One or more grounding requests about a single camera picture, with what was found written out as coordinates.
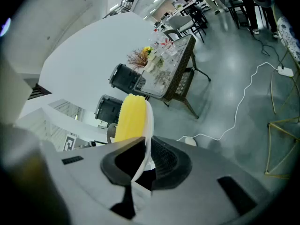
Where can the yellow corn cob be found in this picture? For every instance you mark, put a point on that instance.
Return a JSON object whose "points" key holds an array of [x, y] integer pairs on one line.
{"points": [[131, 118]]}

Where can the yellow sunflower bouquet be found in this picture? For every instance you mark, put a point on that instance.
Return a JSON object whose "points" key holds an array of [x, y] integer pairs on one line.
{"points": [[148, 49]]}

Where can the white power strip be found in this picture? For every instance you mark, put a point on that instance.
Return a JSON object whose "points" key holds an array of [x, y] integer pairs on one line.
{"points": [[284, 71]]}

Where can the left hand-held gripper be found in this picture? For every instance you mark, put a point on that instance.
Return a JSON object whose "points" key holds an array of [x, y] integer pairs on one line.
{"points": [[70, 143]]}

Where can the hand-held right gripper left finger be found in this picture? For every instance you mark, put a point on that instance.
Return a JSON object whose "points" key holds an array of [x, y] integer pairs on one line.
{"points": [[119, 165]]}

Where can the dark lattice tray table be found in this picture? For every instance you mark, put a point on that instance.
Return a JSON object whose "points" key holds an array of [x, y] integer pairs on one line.
{"points": [[164, 78]]}

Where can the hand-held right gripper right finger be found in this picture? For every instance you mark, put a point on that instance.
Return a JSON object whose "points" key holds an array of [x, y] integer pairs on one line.
{"points": [[171, 165]]}

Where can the orange dried plant white vase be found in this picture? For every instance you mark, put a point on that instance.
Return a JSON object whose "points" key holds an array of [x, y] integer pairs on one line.
{"points": [[140, 60]]}

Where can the black bar stool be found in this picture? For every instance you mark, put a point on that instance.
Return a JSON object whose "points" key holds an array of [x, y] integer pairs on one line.
{"points": [[236, 6]]}

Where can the black round-back chair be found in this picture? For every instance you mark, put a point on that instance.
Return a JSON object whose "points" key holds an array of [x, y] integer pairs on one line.
{"points": [[172, 33]]}

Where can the grey upholstered chair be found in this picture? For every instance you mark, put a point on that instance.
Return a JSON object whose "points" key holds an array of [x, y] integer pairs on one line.
{"points": [[181, 22]]}

